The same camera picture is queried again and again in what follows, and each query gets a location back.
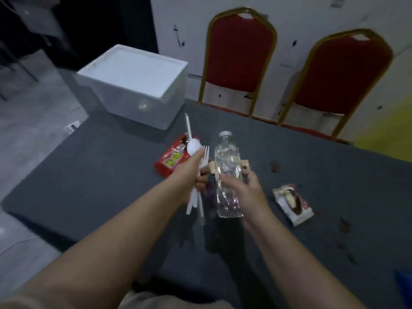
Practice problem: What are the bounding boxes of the white plastic spoon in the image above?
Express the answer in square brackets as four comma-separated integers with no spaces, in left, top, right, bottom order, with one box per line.
[184,113,203,157]

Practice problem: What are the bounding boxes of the person's left forearm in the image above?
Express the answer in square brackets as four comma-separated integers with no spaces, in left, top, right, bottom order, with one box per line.
[0,177,190,309]

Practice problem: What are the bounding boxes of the white plastic fork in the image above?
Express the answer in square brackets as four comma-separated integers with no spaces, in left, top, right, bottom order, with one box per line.
[196,145,210,220]

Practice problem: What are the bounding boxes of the white foam box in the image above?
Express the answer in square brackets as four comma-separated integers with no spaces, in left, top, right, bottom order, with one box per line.
[76,44,189,131]

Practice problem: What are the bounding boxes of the person's left hand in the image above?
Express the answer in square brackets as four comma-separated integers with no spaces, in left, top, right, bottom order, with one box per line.
[170,148,210,205]

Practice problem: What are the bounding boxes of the dark furniture frame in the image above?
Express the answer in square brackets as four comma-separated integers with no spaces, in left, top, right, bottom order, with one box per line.
[0,0,63,101]

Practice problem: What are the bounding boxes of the person's right hand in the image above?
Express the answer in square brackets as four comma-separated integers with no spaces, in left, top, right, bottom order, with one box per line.
[220,167,273,229]

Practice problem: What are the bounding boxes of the clear plastic water bottle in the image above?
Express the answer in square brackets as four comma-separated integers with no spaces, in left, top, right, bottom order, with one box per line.
[214,131,244,219]

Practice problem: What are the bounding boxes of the white brown snack wrapper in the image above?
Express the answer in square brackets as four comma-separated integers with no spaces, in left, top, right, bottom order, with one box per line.
[273,184,315,227]

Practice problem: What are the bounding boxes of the red chair gold frame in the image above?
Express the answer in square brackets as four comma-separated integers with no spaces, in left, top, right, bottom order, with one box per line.
[198,7,279,124]
[277,28,394,145]

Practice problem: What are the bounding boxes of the red snack packet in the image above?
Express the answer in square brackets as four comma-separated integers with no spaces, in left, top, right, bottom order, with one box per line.
[154,133,197,178]

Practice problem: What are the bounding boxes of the white plastic utensil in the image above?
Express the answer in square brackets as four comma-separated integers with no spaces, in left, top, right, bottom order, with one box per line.
[186,188,199,216]

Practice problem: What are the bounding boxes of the person's right forearm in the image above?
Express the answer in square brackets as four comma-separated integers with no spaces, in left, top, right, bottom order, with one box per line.
[243,207,367,309]

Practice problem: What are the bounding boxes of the person's beige trousers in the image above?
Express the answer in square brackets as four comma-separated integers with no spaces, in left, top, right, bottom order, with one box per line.
[118,291,235,309]

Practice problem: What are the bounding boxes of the grey table cloth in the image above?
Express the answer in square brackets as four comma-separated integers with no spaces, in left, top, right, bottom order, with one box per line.
[0,99,412,309]

